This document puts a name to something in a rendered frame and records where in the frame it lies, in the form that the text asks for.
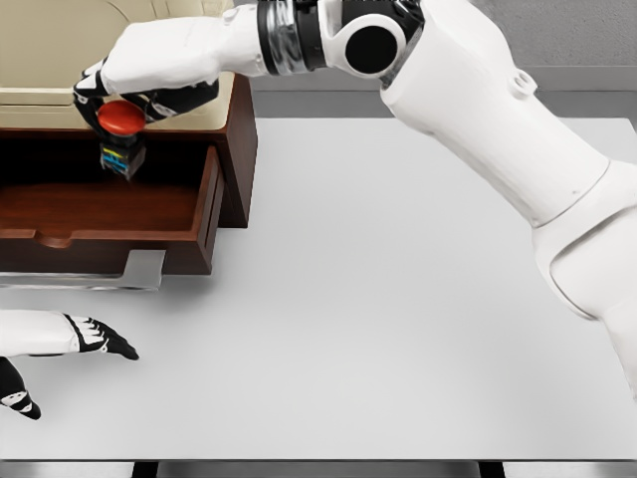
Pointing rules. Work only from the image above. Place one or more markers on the brown cabinet with beige top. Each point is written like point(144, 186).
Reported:
point(241, 149)

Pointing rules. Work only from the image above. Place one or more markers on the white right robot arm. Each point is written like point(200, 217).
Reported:
point(478, 129)

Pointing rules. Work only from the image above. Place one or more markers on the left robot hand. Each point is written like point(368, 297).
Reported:
point(40, 331)

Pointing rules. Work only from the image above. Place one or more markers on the brown wooden drawer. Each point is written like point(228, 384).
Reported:
point(99, 209)

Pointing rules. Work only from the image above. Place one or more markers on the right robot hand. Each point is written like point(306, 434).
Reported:
point(159, 55)

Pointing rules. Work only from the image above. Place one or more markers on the red push-button switch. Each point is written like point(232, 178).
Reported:
point(119, 119)

